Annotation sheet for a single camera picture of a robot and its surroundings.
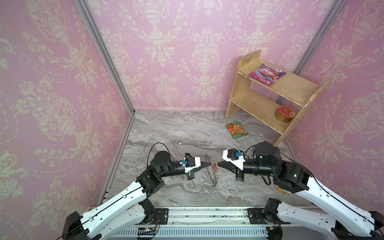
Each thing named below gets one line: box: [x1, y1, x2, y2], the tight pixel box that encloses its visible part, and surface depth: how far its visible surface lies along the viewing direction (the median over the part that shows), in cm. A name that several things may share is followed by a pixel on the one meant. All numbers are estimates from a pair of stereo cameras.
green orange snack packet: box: [226, 121, 249, 139], surface depth 111 cm
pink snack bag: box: [249, 64, 287, 86], surface depth 77 cm
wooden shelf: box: [225, 50, 332, 147], surface depth 84 cm
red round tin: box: [274, 106, 295, 123], surface depth 87 cm
